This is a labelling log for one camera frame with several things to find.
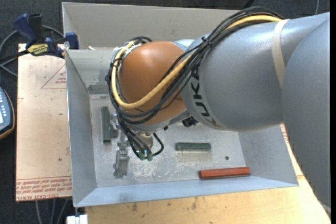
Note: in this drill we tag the red-brown flat block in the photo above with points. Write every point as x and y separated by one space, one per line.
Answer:
224 172

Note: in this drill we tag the brown cardboard board red print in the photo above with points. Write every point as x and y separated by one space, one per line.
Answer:
43 118

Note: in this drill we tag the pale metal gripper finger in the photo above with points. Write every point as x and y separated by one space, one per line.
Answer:
121 164
114 128

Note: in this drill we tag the grey metal bin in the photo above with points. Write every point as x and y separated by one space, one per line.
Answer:
183 165

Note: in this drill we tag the black cylinder on white bracket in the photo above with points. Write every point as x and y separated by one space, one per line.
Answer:
189 121

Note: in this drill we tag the dark green flat block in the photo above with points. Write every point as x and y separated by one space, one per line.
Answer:
193 146
106 123

